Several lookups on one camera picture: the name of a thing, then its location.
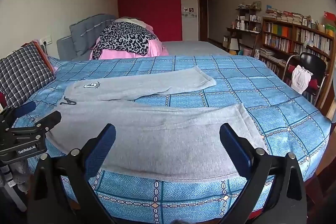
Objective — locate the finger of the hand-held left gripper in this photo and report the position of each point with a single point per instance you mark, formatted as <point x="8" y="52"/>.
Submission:
<point x="25" y="108"/>
<point x="48" y="120"/>

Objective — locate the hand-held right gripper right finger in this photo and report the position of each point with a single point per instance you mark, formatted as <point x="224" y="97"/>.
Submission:
<point x="227" y="136"/>

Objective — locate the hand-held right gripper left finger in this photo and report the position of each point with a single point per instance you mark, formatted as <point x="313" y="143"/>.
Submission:
<point x="109" y="134"/>

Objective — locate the grey pants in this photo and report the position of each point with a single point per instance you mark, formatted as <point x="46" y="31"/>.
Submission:
<point x="157" y="134"/>

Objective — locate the red cloth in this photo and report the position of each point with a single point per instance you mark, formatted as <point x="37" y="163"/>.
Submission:
<point x="2" y="99"/>

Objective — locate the dark plaid pillow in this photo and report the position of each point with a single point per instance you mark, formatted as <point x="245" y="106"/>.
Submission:
<point x="23" y="74"/>

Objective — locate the orange-edged cushion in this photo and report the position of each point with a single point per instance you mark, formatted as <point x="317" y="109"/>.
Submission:
<point x="44" y="56"/>

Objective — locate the blue checked bedspread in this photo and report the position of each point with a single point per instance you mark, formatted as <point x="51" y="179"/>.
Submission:
<point x="275" y="98"/>

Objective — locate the white garment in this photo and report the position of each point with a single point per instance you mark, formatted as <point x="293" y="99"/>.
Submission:
<point x="300" y="79"/>

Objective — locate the white box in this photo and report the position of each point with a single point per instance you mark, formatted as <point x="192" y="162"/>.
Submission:
<point x="231" y="43"/>

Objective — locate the grey bed sheet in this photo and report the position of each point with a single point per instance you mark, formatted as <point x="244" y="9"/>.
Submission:
<point x="191" y="48"/>

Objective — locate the grey padded headboard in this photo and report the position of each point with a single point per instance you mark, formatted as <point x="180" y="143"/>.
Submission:
<point x="86" y="32"/>

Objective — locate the pink quilt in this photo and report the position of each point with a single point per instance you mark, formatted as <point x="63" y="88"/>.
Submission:
<point x="155" y="49"/>

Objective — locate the leopard print blanket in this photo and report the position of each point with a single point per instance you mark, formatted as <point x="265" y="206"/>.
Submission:
<point x="126" y="37"/>

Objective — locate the wooden desk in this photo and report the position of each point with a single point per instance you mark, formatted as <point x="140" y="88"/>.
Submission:
<point x="246" y="32"/>

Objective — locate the wooden bookshelf with books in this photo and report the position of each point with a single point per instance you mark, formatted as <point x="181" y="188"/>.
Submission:
<point x="286" y="41"/>

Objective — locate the black metal chair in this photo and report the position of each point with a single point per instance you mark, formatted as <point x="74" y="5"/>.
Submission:
<point x="313" y="62"/>

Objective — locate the white wardrobe door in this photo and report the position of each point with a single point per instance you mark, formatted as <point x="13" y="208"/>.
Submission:
<point x="189" y="27"/>

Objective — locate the small wooden desk shelf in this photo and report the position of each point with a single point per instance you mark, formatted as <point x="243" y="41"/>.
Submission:
<point x="249" y="16"/>

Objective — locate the brown wooden door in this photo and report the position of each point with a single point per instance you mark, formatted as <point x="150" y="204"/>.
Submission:
<point x="203" y="16"/>

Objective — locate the stack of books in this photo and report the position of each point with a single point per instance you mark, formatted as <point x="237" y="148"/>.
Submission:
<point x="283" y="16"/>

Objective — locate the white wall socket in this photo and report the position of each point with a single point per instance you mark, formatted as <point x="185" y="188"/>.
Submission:
<point x="45" y="40"/>

